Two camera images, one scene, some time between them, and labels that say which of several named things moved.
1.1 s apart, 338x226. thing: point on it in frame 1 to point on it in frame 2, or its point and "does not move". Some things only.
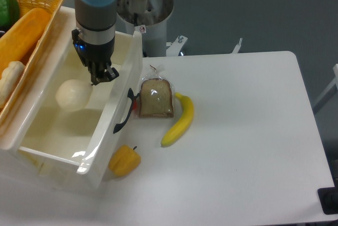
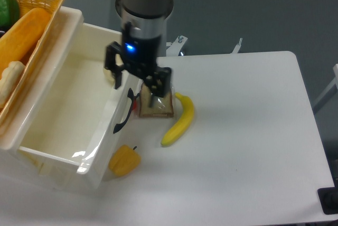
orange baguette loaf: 17,43 does not move
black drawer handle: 131,95 does not move
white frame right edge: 335,82 does not move
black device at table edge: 328,198 does not move
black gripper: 101,53 to 138,56
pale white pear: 73,95 to 108,73
